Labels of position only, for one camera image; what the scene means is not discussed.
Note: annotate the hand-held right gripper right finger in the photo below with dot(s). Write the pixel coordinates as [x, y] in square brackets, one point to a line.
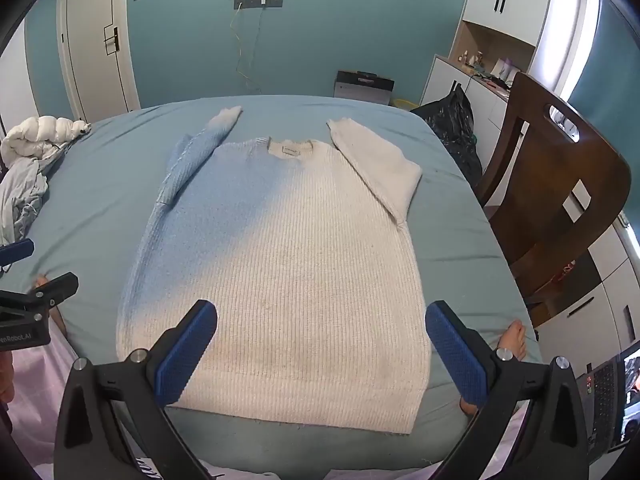
[457, 355]

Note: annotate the purple and white box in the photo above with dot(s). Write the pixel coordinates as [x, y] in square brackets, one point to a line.
[506, 69]

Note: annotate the bed with blue sheet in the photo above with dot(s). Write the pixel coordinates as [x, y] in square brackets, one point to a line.
[90, 200]

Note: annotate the white door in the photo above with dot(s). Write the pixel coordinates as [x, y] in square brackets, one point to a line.
[95, 35]

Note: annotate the brown wooden chair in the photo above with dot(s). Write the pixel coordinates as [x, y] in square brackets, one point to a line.
[550, 180]

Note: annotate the open laptop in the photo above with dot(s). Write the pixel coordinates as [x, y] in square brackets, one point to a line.
[605, 395]

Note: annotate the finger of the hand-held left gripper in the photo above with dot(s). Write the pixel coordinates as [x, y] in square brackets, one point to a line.
[15, 252]
[55, 287]

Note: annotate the person's right foot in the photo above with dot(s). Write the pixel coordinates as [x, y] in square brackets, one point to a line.
[512, 340]

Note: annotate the blue and white knit sweater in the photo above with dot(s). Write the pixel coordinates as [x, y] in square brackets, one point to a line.
[280, 280]

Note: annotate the grey crumpled cloth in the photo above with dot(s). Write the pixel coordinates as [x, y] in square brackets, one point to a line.
[20, 195]

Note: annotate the white drawer cabinet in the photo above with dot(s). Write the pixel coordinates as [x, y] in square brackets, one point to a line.
[600, 305]

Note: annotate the black garbage bag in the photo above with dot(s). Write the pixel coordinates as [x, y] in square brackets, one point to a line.
[452, 120]

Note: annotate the wall power strip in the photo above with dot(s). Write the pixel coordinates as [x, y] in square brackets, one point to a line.
[257, 2]

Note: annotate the black and grey box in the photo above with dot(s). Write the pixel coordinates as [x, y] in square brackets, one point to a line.
[362, 87]

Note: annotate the yellow green item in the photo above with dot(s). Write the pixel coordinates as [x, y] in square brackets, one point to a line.
[402, 104]

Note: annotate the white down jacket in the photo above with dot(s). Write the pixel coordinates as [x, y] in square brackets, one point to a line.
[40, 135]

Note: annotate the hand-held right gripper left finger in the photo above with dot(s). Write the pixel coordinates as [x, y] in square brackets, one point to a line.
[187, 355]

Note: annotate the light pink pajama pants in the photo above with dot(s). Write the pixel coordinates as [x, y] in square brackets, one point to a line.
[40, 410]

